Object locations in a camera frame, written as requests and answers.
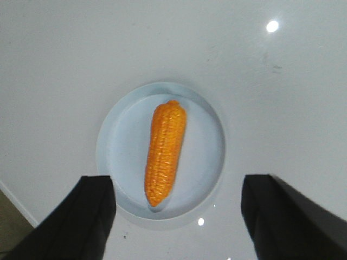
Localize orange corn cob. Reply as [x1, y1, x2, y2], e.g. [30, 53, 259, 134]
[144, 100, 187, 207]

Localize light blue round plate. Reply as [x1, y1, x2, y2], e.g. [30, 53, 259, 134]
[96, 82, 225, 220]

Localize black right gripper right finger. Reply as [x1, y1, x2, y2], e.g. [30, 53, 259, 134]
[241, 174, 346, 259]

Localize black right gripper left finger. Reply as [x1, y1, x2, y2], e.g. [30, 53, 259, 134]
[5, 175, 116, 259]

